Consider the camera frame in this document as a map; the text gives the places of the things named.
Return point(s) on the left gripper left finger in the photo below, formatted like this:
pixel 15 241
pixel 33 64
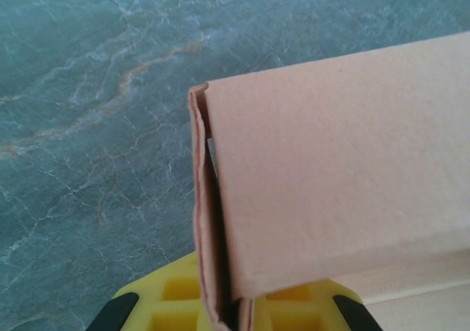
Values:
pixel 158 301

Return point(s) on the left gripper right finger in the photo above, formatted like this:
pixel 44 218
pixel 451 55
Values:
pixel 316 309

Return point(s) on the pink paper box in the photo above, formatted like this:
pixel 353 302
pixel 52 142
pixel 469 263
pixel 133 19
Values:
pixel 330 162

